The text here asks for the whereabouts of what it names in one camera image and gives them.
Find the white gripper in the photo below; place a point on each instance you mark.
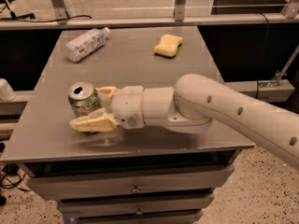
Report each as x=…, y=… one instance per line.
x=127, y=106

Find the green soda can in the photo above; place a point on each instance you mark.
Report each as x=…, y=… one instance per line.
x=83, y=98

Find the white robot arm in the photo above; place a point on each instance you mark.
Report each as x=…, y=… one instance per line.
x=190, y=107

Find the clear plastic water bottle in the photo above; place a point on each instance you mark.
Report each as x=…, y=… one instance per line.
x=85, y=44

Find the grey drawer cabinet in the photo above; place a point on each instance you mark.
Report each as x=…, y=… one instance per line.
x=44, y=145

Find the top grey drawer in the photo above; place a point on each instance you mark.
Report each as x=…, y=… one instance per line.
x=127, y=183

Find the grey drawer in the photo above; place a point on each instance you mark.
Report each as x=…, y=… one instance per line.
x=138, y=205
x=173, y=217
x=127, y=183

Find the yellow sponge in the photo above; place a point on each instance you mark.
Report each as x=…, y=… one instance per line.
x=168, y=45

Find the middle grey drawer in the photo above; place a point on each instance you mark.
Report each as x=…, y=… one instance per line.
x=138, y=205

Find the bottom grey drawer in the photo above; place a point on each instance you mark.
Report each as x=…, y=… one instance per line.
x=173, y=217

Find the metal frame rail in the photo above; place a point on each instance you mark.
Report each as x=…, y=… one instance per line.
x=222, y=19

